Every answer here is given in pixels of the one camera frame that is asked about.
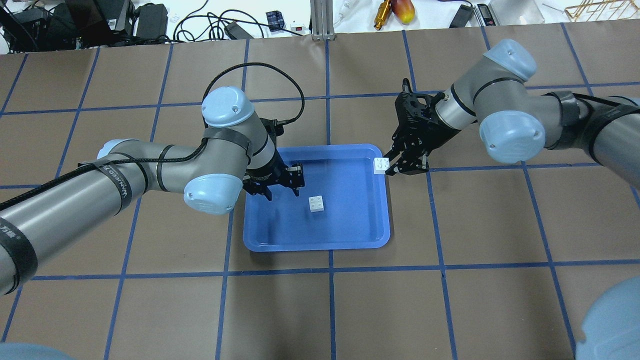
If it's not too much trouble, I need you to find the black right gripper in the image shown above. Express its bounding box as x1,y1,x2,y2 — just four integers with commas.
383,79,461,176

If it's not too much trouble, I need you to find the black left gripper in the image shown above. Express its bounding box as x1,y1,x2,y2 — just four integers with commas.
243,119,306,202

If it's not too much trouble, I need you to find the white square building block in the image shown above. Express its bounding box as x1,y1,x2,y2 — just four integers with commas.
373,157,390,175

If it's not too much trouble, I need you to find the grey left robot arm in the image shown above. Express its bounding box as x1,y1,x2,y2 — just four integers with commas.
0,86,306,295

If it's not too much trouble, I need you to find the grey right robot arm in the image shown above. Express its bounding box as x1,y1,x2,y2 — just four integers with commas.
384,39,640,188

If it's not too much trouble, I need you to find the blue plastic tray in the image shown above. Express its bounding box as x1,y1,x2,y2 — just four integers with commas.
242,143,391,252

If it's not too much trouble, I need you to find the red yellow fruit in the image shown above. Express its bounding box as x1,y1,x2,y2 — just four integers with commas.
391,0,416,25

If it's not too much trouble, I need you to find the brass cylindrical tool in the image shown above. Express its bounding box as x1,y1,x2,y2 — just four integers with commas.
374,0,392,31

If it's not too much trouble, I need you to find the black remote device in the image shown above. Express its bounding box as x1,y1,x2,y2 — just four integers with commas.
449,4,474,28

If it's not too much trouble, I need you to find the black power adapter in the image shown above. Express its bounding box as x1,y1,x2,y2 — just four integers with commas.
134,3,169,40

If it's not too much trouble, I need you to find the black electronics pile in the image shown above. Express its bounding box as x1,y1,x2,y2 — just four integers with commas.
0,0,136,53

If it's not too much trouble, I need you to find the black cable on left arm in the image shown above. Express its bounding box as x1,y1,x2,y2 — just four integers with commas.
0,62,306,211

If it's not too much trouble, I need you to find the aluminium profile post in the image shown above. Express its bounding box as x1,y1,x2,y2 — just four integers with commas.
309,0,336,41

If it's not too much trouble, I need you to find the gold wire rack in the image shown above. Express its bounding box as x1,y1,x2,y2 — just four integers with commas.
563,0,640,23

